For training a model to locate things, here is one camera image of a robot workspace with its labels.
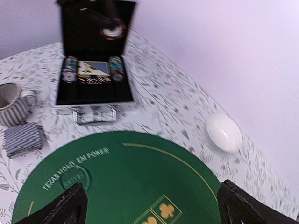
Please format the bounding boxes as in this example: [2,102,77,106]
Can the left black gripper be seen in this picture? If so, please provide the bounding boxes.
[56,0,126,26]

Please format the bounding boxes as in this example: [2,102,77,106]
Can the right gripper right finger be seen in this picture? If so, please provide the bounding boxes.
[217,180,297,224]

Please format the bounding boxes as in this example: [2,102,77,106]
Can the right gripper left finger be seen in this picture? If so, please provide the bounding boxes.
[17,183,88,224]

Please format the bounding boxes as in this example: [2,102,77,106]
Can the clear acrylic dealer button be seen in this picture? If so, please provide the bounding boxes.
[59,165,91,192]

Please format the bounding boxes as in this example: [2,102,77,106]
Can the red chip stack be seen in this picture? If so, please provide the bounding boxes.
[100,24,126,41]

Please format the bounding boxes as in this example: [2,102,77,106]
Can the poker chips back row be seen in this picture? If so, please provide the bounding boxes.
[109,56,125,82]

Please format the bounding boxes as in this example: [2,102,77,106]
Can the poker chips row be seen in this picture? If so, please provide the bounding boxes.
[62,56,78,84]
[109,56,125,82]

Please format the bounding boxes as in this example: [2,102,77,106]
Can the card deck in case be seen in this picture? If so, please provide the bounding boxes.
[78,61,110,76]

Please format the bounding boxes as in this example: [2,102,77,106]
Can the round green poker mat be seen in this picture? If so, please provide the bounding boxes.
[12,131,221,224]

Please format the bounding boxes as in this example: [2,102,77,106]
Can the red and black dice row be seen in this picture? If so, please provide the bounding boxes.
[79,77,111,84]

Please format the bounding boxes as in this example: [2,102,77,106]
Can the aluminium poker chip case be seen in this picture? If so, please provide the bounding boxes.
[54,0,138,126]

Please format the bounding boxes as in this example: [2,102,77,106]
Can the poker chips front row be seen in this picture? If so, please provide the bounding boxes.
[62,56,78,84]

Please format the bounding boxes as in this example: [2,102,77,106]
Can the white ceramic bowl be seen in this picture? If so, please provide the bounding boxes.
[206,114,243,153]

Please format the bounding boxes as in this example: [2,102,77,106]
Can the blue playing card deck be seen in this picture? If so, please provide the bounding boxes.
[4,122,42,158]

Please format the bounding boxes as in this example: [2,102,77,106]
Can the striped ceramic mug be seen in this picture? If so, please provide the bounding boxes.
[0,83,37,127]

